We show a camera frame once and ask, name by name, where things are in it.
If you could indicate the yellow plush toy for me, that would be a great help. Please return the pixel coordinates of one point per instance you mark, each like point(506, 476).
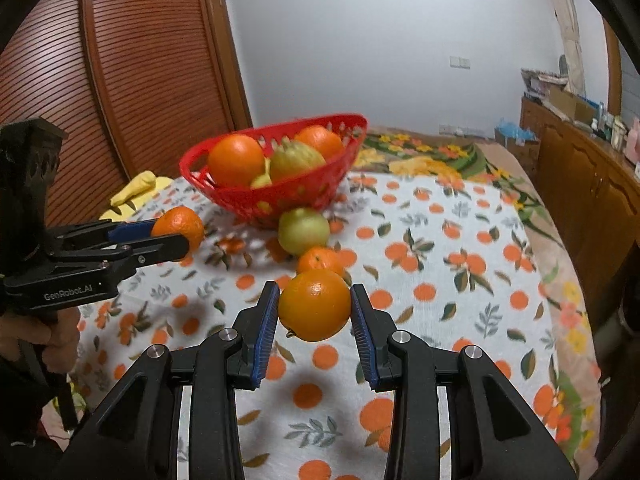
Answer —
point(134, 195)

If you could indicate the floral bed blanket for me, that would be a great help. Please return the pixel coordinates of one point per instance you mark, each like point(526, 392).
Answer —
point(451, 238)

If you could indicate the green apple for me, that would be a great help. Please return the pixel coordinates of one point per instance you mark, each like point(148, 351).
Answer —
point(264, 179)

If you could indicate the small kumquat orange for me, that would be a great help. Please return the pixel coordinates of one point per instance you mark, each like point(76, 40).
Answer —
point(184, 221)

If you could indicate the blue bag in box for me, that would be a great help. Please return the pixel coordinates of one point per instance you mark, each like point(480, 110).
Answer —
point(521, 143)

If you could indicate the beige curtain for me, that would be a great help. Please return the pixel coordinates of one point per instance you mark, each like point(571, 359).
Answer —
point(566, 15)

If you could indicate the cardboard box on cabinet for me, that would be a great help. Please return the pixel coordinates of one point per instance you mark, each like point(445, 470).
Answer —
point(573, 107)

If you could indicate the red perforated plastic basket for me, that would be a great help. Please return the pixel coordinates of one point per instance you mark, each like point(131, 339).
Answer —
point(312, 188)

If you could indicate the orange-print tablecloth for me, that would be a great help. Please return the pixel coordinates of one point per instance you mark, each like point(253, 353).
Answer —
point(313, 416)

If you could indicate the green pear near basket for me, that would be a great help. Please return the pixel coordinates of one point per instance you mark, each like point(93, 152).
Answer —
point(301, 229)

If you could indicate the large orange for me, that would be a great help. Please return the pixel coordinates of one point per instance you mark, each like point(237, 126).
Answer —
point(236, 160)
point(321, 139)

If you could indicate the left hand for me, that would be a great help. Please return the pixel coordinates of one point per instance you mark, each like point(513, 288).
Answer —
point(60, 340)

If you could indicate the mandarin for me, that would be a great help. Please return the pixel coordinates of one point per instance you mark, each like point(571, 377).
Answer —
point(315, 305)
point(320, 258)

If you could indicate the white wall switch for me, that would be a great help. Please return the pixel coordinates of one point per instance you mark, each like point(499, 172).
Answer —
point(457, 62)

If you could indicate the yellow-green pear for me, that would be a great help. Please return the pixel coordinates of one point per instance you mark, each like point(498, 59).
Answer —
point(292, 158)

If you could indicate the wooden sideboard cabinet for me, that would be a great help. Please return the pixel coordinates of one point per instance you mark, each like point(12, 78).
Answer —
point(593, 199)

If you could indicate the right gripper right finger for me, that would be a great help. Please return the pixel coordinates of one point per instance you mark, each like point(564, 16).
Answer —
point(493, 432)

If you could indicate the pink bottle on cabinet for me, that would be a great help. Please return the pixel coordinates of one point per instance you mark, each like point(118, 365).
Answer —
point(632, 148)

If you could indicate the wooden louvred wardrobe door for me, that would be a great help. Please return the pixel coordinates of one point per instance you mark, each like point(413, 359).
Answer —
point(133, 83)

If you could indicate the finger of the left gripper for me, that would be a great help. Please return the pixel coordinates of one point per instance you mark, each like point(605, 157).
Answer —
point(120, 232)
point(135, 257)

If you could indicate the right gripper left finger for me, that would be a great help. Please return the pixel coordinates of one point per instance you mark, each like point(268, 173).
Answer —
point(134, 432)

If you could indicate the mandarin front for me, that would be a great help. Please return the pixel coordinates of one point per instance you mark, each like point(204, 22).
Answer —
point(315, 305)

